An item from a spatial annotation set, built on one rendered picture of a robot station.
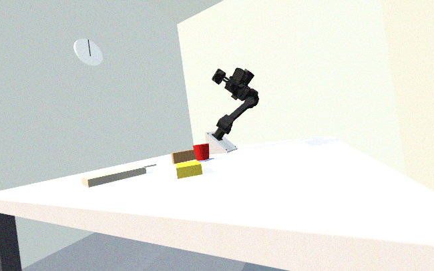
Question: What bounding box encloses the red cup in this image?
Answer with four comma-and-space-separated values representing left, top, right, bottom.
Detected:
193, 144, 210, 161

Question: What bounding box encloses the yellow block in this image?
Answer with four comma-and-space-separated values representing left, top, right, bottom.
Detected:
176, 160, 203, 179

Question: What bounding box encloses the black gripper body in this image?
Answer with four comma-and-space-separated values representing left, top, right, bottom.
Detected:
212, 69, 250, 101

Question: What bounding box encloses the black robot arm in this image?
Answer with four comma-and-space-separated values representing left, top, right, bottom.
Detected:
212, 67, 259, 141

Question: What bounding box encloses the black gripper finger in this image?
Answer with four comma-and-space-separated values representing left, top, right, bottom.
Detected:
214, 70, 225, 84
230, 83, 246, 98

